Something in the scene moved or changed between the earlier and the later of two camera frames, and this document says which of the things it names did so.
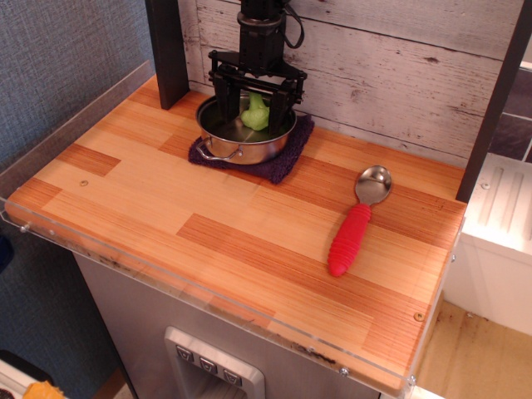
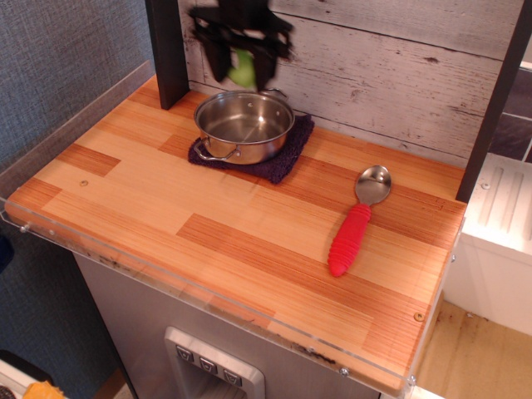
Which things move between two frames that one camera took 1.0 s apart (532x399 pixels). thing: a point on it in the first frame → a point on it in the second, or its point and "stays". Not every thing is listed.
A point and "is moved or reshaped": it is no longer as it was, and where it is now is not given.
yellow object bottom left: (42, 390) stays
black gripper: (261, 58) → (247, 23)
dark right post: (480, 150) stays
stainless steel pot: (230, 142) stays
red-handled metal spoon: (372, 184) stays
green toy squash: (257, 115) is moved or reshaped
